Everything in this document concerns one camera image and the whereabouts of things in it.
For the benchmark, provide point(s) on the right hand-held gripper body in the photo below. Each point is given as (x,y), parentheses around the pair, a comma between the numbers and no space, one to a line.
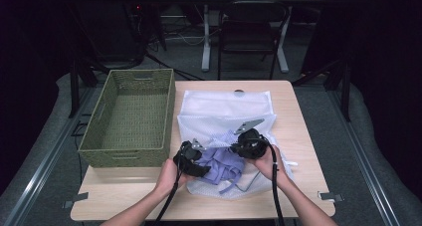
(250,146)

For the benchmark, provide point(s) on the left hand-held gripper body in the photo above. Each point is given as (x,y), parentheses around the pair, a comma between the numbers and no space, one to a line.
(187,158)

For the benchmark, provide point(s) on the purple garment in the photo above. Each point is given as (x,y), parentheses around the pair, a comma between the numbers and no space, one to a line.
(222,163)

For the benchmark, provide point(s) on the white mesh laundry bag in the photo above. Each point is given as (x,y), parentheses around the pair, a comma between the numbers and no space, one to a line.
(225,106)

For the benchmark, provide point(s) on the green woven basket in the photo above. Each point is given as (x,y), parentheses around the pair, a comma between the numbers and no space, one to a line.
(139,119)

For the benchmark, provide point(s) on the person's right hand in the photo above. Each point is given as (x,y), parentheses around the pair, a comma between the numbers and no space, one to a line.
(268,168)

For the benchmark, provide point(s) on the person's left hand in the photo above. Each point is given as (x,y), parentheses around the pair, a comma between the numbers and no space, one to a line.
(169,179)

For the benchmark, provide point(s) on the black metal stand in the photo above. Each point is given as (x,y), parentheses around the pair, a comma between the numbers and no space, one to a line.
(74,86)
(345,86)

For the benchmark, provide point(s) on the black folding chair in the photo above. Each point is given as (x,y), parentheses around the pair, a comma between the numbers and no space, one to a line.
(249,30)

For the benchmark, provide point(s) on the white desk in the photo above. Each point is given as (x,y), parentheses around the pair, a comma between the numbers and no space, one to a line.
(206,37)

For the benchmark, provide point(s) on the grey table bracket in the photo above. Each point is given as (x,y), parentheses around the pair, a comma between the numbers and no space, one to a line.
(78,197)
(330,196)

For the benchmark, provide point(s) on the grey floor rail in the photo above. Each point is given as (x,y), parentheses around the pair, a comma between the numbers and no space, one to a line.
(43,173)
(365,173)

